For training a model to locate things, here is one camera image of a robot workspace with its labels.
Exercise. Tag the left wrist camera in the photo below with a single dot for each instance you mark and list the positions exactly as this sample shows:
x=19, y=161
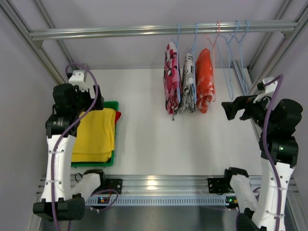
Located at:
x=78, y=78

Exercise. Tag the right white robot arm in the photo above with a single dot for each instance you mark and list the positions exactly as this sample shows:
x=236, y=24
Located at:
x=279, y=154

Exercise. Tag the newspaper print trousers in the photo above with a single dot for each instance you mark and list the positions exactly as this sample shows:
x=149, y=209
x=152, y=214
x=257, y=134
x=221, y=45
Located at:
x=187, y=100

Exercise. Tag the front aluminium rail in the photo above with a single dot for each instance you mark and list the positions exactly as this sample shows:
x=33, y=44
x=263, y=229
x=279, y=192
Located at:
x=162, y=185

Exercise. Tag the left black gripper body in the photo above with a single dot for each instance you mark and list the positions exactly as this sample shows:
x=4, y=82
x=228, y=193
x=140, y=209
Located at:
x=96, y=95

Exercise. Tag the yellow trousers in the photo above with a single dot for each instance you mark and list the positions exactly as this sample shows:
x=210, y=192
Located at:
x=96, y=137

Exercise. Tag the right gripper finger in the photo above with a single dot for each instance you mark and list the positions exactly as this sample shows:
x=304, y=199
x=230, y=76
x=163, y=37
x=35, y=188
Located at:
x=231, y=115
x=231, y=108

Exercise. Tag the orange trousers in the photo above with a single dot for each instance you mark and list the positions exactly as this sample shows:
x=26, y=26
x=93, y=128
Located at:
x=205, y=81

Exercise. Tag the green plastic tray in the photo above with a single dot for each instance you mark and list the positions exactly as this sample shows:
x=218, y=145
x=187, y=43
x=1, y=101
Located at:
x=114, y=144

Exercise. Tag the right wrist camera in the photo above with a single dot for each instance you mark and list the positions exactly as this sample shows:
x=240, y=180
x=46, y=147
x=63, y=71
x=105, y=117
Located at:
x=266, y=88

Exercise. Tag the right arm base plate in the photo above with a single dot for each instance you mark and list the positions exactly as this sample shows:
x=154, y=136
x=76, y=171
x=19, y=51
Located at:
x=219, y=186

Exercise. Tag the right aluminium frame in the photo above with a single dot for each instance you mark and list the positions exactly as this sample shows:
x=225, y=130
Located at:
x=274, y=46

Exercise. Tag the pink wire hanger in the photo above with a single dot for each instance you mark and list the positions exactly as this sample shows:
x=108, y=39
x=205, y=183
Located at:
x=213, y=45

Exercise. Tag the aluminium hanging rail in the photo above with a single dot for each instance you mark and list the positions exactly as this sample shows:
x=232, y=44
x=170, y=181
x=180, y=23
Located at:
x=155, y=30

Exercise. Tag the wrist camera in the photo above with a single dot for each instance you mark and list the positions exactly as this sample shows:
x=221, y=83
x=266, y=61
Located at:
x=78, y=78
x=266, y=88

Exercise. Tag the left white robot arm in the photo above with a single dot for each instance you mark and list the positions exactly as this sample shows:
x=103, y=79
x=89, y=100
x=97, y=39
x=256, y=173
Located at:
x=59, y=201

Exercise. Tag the red trousers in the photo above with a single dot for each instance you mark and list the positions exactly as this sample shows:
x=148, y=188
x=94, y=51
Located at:
x=117, y=116

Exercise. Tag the slotted cable duct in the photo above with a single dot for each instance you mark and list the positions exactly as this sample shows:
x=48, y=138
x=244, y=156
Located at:
x=188, y=200

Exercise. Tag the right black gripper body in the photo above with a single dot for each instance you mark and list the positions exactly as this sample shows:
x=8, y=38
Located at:
x=244, y=109

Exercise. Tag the pink floral trousers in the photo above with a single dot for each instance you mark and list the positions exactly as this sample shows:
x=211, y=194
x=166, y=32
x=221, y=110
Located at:
x=172, y=80

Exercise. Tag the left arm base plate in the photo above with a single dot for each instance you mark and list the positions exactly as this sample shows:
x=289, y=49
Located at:
x=115, y=184

